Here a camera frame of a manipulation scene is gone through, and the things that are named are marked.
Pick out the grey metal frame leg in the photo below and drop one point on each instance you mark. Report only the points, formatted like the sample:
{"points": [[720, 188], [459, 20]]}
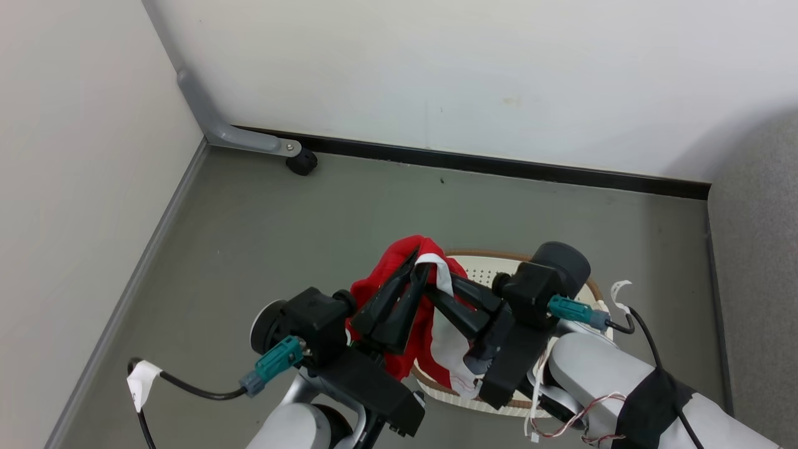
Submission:
{"points": [[237, 137]]}

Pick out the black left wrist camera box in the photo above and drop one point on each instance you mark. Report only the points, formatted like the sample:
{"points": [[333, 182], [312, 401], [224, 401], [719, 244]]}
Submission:
{"points": [[315, 321]]}

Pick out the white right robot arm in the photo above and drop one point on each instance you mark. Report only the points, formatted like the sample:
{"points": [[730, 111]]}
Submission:
{"points": [[592, 368]]}

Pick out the cream plastic laundry basket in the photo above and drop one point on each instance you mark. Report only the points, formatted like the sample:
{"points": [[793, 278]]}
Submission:
{"points": [[486, 274]]}

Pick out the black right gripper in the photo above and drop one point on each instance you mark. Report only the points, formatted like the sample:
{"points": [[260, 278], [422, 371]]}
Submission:
{"points": [[514, 362]]}

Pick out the black caster wheel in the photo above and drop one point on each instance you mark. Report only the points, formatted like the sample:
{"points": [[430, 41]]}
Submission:
{"points": [[302, 163]]}

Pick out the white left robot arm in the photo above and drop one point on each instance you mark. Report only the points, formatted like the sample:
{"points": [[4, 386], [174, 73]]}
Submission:
{"points": [[293, 427]]}

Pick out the black baseboard strip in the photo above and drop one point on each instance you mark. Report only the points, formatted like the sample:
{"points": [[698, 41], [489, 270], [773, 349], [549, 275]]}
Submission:
{"points": [[499, 165]]}

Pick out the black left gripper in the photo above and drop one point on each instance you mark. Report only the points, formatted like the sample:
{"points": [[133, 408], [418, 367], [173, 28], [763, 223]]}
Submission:
{"points": [[374, 386]]}

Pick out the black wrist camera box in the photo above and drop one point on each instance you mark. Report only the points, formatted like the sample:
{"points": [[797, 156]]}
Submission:
{"points": [[315, 321], [539, 284]]}

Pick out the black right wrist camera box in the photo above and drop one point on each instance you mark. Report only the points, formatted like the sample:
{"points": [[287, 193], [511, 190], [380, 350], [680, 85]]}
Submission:
{"points": [[539, 284]]}

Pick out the red and white garment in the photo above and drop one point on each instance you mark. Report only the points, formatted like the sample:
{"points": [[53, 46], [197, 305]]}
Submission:
{"points": [[380, 271]]}

